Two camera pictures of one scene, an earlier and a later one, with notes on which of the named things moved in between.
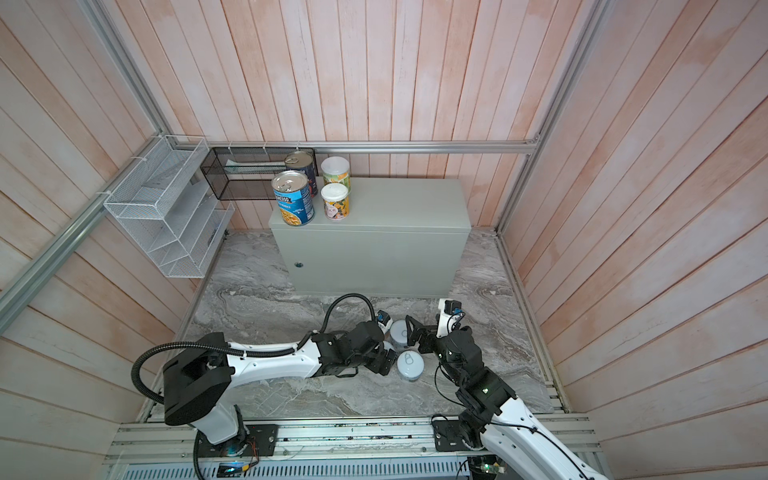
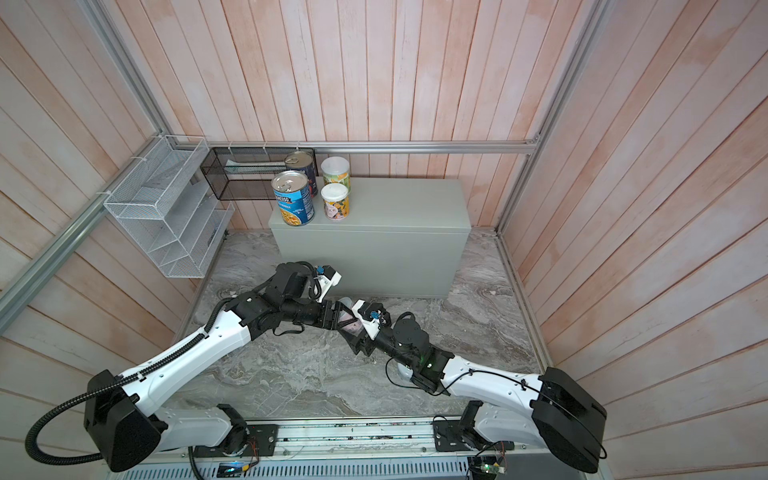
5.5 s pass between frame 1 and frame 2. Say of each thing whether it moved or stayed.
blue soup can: stayed
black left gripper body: moved
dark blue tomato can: stayed
